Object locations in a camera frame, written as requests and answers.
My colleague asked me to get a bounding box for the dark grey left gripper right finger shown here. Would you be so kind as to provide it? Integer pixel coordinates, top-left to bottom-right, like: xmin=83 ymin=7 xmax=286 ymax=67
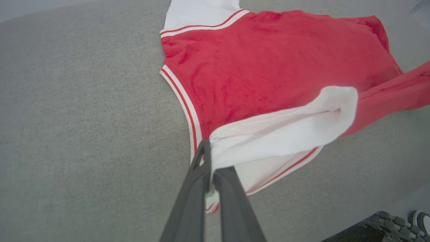
xmin=213 ymin=166 xmax=267 ymax=242

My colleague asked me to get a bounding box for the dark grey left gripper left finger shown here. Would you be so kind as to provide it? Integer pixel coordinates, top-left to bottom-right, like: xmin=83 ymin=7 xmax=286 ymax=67
xmin=160 ymin=139 xmax=212 ymax=242

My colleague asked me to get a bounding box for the red Bulls 23 jersey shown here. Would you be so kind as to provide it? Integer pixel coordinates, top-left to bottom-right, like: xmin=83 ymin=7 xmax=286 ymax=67
xmin=159 ymin=0 xmax=430 ymax=214

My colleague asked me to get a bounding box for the black and white sneaker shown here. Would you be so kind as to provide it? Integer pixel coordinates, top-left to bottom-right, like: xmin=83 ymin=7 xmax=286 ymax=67
xmin=408 ymin=210 xmax=430 ymax=236

